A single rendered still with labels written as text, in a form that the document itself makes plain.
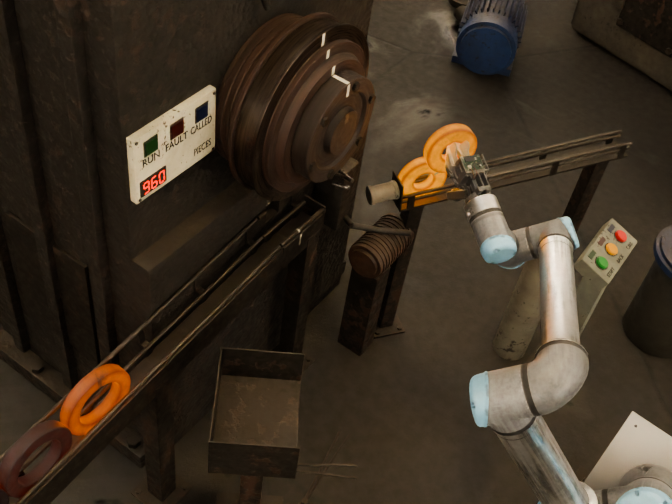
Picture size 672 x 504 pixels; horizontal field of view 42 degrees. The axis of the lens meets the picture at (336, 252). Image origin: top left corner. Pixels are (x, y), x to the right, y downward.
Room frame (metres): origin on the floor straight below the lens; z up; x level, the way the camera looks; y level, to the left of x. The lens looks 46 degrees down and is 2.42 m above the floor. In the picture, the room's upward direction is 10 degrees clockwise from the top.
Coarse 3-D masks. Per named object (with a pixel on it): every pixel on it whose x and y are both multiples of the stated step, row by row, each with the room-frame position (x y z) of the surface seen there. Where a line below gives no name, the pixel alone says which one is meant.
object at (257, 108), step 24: (312, 24) 1.74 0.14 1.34; (336, 24) 1.75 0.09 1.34; (288, 48) 1.64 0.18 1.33; (312, 48) 1.66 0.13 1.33; (264, 72) 1.59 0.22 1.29; (288, 72) 1.58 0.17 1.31; (264, 96) 1.55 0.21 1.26; (240, 120) 1.53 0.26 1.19; (264, 120) 1.52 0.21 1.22; (240, 144) 1.52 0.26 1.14; (240, 168) 1.52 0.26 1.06; (264, 192) 1.53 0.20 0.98; (288, 192) 1.63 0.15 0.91
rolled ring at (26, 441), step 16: (32, 432) 0.92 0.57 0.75; (48, 432) 0.94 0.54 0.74; (64, 432) 0.97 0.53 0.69; (16, 448) 0.89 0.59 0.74; (32, 448) 0.90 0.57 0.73; (64, 448) 0.96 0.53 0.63; (0, 464) 0.86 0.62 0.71; (16, 464) 0.86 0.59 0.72; (48, 464) 0.93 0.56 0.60; (0, 480) 0.84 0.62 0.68; (16, 480) 0.85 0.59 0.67; (32, 480) 0.89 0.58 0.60; (16, 496) 0.84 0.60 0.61
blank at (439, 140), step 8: (440, 128) 1.92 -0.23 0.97; (448, 128) 1.91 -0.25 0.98; (456, 128) 1.92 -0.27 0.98; (464, 128) 1.93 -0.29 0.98; (432, 136) 1.90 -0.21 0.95; (440, 136) 1.89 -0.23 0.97; (448, 136) 1.90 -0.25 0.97; (456, 136) 1.91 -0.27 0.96; (464, 136) 1.92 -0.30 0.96; (472, 136) 1.93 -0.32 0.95; (432, 144) 1.88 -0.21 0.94; (440, 144) 1.89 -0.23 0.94; (448, 144) 1.90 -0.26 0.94; (472, 144) 1.93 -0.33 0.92; (424, 152) 1.89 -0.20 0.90; (432, 152) 1.88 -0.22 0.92; (440, 152) 1.89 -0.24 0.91; (472, 152) 1.94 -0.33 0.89; (432, 160) 1.88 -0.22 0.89; (440, 160) 1.89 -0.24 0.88; (432, 168) 1.88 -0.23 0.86; (440, 168) 1.89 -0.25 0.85
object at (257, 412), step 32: (224, 352) 1.25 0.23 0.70; (256, 352) 1.26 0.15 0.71; (288, 352) 1.27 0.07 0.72; (224, 384) 1.22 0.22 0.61; (256, 384) 1.24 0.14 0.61; (288, 384) 1.25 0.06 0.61; (224, 416) 1.14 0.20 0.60; (256, 416) 1.15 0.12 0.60; (288, 416) 1.17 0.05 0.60; (224, 448) 0.99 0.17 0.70; (256, 448) 1.00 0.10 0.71; (288, 448) 1.01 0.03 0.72; (256, 480) 1.13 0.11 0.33
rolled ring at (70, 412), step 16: (96, 368) 1.10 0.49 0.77; (112, 368) 1.12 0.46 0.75; (80, 384) 1.05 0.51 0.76; (96, 384) 1.06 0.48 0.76; (112, 384) 1.13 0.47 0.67; (128, 384) 1.13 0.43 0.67; (80, 400) 1.02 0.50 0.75; (112, 400) 1.11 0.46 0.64; (64, 416) 1.00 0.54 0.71; (96, 416) 1.06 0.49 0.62; (80, 432) 1.01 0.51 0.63
